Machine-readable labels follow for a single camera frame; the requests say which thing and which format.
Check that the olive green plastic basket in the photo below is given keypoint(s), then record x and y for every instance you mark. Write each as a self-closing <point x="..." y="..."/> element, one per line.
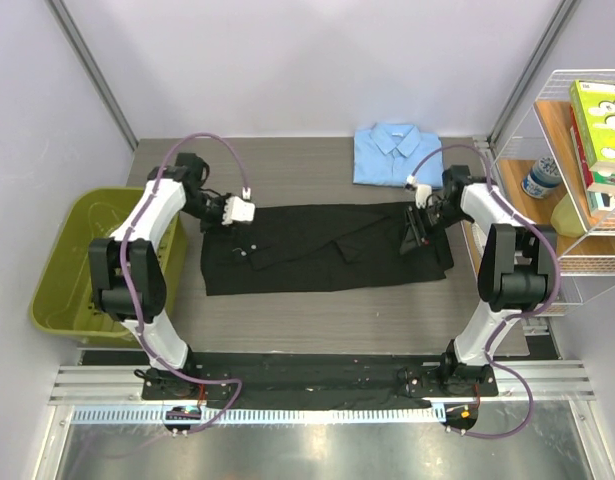
<point x="62" y="304"/>

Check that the slotted white cable duct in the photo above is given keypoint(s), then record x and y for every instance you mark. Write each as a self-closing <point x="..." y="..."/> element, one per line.
<point x="180" y="415"/>

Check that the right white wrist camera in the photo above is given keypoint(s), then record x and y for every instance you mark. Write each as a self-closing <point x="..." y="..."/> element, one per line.
<point x="421" y="192"/>

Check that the black long sleeve shirt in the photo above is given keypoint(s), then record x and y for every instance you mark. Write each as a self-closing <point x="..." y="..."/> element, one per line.
<point x="320" y="248"/>

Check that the stacked books under green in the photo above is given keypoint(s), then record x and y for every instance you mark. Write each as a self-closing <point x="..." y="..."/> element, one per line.
<point x="598" y="202"/>

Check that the folded light blue shirt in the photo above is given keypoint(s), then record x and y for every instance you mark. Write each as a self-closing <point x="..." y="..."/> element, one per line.
<point x="386" y="154"/>

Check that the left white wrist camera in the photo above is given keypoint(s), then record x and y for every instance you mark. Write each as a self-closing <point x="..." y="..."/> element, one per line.
<point x="238" y="208"/>

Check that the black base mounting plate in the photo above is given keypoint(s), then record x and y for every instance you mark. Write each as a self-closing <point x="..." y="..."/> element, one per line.
<point x="312" y="382"/>

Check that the green book on top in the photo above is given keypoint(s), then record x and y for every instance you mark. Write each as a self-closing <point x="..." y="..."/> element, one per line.
<point x="593" y="105"/>

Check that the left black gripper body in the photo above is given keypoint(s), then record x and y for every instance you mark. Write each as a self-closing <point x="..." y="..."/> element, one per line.
<point x="213" y="213"/>

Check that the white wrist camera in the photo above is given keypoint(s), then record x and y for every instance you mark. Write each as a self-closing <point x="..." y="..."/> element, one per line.
<point x="238" y="208"/>
<point x="421" y="192"/>

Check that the white wire shelf rack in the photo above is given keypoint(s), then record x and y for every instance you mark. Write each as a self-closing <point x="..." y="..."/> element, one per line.
<point x="587" y="260"/>

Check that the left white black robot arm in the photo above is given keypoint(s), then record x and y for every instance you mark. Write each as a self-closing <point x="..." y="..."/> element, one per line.
<point x="127" y="281"/>

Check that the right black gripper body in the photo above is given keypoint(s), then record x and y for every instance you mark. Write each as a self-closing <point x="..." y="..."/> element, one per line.
<point x="426" y="221"/>

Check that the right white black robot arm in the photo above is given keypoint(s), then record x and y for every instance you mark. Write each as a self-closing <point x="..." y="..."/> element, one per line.
<point x="517" y="274"/>

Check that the pale green plastic object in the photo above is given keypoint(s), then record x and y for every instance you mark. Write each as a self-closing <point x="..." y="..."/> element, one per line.
<point x="564" y="219"/>

